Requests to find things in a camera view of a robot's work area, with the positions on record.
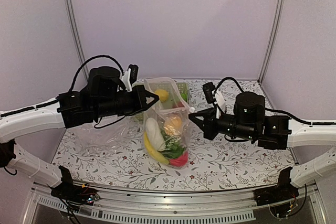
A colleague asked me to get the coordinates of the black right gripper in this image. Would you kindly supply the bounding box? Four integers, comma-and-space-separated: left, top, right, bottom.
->
188, 106, 256, 141

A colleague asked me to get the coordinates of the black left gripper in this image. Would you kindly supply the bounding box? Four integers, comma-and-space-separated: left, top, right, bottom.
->
94, 84, 159, 118

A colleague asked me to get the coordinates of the orange toy fruit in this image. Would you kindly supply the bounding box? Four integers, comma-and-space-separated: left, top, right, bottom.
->
163, 115, 182, 135

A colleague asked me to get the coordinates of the pink zip top bag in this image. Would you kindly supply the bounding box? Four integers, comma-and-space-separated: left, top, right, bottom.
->
143, 77, 195, 169

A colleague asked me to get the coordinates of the yellow toy banana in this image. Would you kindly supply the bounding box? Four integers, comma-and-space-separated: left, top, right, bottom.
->
144, 132, 169, 165

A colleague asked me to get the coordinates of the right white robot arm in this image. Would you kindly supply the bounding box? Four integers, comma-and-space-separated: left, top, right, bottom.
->
188, 92, 335, 206

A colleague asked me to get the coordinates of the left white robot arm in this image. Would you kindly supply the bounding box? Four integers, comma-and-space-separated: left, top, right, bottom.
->
1, 65, 159, 205

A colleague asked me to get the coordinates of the clear plastic bag with label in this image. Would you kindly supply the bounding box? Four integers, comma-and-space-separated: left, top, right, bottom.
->
68, 119, 142, 154

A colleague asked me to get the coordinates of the yellow toy lemon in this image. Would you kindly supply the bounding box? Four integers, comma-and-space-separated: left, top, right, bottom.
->
154, 89, 170, 103

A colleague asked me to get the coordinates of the beige plastic basket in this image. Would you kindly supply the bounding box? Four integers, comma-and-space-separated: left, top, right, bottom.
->
132, 82, 190, 123

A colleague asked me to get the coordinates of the dark red toy fruit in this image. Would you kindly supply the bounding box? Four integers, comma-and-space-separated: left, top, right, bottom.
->
173, 102, 184, 108

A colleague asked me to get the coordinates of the green toy pepper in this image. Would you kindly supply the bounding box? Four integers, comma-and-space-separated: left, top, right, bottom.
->
180, 93, 188, 102

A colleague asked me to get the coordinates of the floral table mat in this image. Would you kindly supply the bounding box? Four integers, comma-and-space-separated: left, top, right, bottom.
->
51, 77, 299, 192

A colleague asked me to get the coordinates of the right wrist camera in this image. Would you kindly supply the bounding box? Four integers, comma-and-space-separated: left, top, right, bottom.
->
202, 82, 227, 119

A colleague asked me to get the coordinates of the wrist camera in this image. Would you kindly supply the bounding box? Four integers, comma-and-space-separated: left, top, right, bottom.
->
121, 65, 139, 92
202, 82, 227, 119

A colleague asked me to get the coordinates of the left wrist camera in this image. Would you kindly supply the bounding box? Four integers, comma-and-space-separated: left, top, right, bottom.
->
121, 65, 139, 92

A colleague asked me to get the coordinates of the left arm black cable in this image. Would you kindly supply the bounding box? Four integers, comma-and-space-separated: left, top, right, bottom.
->
68, 55, 125, 92

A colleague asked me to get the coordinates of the right aluminium frame post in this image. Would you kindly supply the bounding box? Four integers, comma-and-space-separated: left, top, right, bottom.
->
258, 0, 285, 84

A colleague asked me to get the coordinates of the aluminium frame post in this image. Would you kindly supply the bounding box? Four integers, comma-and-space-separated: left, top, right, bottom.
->
258, 0, 285, 84
59, 0, 89, 78

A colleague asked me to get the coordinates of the aluminium front rail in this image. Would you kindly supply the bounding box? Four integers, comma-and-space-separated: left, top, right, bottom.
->
23, 183, 329, 223

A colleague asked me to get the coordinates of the left aluminium frame post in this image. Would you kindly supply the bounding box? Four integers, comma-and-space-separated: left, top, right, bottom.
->
59, 0, 89, 78

